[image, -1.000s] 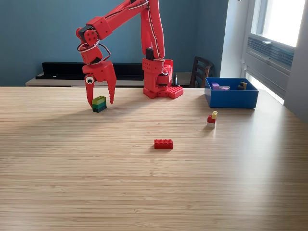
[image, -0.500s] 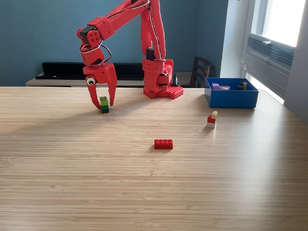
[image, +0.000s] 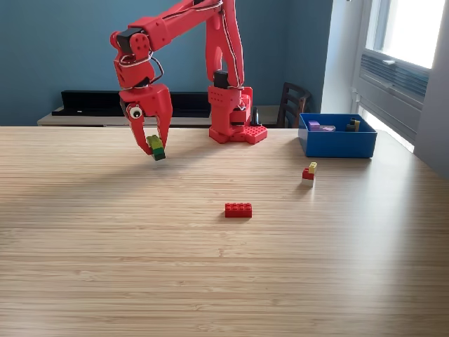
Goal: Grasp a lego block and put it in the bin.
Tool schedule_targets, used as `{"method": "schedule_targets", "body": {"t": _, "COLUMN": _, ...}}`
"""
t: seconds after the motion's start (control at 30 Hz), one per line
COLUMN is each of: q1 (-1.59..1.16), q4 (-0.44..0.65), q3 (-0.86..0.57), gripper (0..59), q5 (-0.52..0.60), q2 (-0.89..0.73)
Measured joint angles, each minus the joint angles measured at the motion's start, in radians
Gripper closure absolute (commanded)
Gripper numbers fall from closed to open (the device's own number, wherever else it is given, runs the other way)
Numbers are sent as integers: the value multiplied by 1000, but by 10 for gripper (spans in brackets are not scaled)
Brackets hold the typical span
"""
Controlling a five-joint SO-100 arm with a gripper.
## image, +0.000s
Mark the green brick stack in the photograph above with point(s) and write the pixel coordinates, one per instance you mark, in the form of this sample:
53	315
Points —
157	148

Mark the purple brick stack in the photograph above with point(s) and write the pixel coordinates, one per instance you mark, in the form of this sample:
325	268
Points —
314	125

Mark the pink lego brick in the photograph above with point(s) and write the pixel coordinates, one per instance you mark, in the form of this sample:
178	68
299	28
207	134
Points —
328	128

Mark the yellow toy digger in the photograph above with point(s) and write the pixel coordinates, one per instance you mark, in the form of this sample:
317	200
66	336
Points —
353	125

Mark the red lego brick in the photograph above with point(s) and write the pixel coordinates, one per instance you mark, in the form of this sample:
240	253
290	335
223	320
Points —
238	210

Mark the blue plastic bin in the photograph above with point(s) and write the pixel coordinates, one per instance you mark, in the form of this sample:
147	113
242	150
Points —
336	144

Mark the wooden sideboard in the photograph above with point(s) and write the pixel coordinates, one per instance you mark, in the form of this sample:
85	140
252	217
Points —
87	120

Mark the black shelf tray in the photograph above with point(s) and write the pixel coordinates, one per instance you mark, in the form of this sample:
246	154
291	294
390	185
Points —
87	105

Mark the black table clamp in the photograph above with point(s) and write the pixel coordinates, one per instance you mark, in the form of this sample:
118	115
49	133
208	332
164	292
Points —
257	117

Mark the dark wooden chair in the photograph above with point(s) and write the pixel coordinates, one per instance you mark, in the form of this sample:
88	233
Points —
293	102

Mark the red white yellow brick stack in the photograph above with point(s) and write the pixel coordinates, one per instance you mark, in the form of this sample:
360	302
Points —
308	175

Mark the grey window heater unit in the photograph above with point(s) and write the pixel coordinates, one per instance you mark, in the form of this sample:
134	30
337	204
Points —
389	91

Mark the white window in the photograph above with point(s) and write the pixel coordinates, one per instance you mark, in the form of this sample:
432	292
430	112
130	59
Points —
410	28

